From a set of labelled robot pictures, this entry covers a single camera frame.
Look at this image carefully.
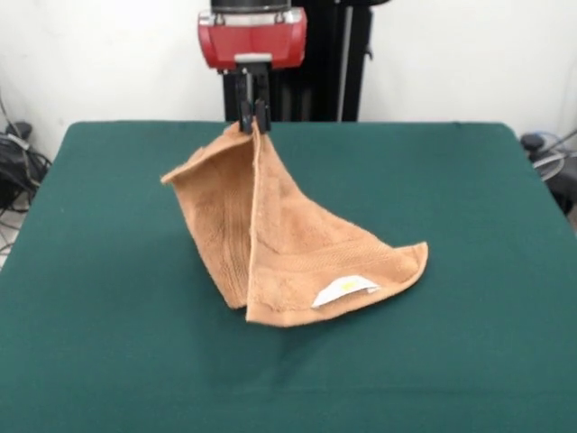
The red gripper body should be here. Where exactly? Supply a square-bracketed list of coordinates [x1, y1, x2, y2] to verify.
[196, 6, 309, 73]

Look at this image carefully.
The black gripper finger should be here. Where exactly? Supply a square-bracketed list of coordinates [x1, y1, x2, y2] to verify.
[252, 67, 272, 135]
[234, 69, 254, 135]

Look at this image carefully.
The orange terry towel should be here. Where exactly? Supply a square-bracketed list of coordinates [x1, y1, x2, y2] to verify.
[160, 120, 430, 327]

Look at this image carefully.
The dark green table cloth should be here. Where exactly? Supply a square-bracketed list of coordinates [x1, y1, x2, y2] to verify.
[0, 120, 577, 433]

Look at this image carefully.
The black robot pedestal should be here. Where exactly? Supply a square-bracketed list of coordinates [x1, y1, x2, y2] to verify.
[212, 0, 375, 123]

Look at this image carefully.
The black cable tangle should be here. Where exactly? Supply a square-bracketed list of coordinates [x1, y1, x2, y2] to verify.
[0, 89, 53, 267]

